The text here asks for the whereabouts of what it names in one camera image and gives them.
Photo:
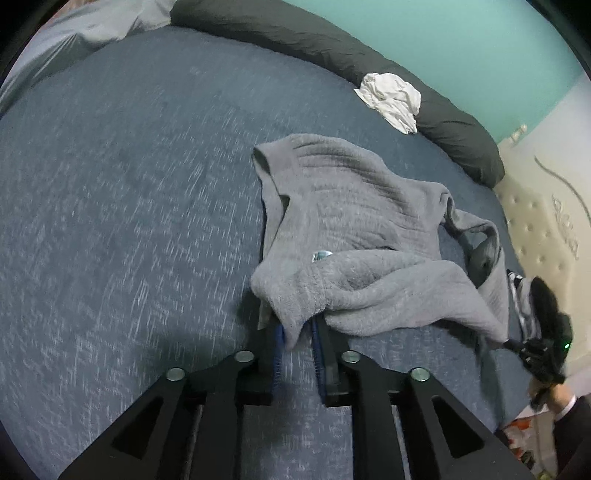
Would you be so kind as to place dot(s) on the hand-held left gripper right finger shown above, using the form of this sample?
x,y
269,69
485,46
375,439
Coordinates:
x,y
317,364

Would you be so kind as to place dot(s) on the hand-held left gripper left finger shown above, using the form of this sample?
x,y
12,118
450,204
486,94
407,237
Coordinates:
x,y
277,369

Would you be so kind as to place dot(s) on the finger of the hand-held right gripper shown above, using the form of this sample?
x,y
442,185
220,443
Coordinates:
x,y
513,345

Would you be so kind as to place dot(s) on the grey fleece garment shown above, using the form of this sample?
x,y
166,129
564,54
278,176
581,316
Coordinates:
x,y
351,207

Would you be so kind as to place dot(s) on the person's right forearm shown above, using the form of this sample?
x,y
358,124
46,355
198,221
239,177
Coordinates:
x,y
575,438

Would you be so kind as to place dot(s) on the person's right hand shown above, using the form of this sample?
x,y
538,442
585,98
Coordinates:
x,y
562,397

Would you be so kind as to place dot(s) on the striped folded garment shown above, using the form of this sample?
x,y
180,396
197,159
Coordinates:
x,y
521,300

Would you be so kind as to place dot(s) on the cream tufted headboard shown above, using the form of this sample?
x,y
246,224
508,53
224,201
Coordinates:
x,y
545,221

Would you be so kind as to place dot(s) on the bed with blue sheet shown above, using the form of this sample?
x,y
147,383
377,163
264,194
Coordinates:
x,y
115,207

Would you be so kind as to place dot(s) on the white crumpled garment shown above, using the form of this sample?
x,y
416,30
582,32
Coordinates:
x,y
392,97

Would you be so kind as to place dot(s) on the dark grey long pillow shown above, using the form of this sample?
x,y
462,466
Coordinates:
x,y
295,32

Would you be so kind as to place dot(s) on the light grey duvet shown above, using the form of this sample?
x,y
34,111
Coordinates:
x,y
83,32

